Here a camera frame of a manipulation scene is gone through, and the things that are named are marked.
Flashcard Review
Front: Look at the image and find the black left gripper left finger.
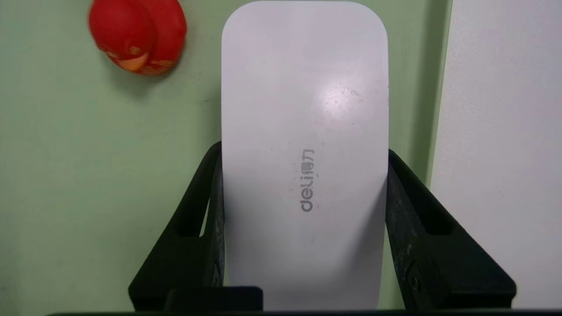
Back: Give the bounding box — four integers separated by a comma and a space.
128, 141, 225, 312

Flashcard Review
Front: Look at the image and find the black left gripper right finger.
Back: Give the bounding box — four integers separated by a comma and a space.
385, 149, 516, 310

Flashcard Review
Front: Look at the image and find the white rectangular deli case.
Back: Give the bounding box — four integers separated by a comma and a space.
221, 0, 389, 310

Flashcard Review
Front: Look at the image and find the red rubber duck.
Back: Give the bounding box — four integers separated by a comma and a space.
88, 0, 187, 76

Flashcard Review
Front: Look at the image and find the green plastic tray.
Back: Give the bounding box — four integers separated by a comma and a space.
0, 0, 453, 312

